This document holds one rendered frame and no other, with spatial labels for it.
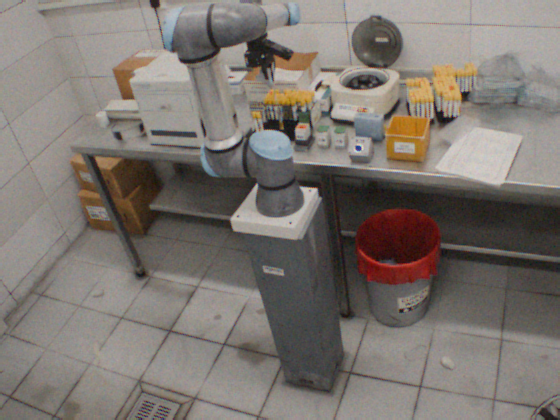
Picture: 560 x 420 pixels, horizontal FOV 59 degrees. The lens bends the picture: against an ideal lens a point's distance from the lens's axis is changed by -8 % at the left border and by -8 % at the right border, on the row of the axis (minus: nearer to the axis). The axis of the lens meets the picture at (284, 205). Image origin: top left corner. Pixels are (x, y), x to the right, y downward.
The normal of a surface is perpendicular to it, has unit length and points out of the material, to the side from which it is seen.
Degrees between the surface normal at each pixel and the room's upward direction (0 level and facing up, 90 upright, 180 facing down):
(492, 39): 90
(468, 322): 0
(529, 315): 0
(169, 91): 90
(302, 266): 90
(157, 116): 90
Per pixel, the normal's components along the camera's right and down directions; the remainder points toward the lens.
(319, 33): -0.35, 0.63
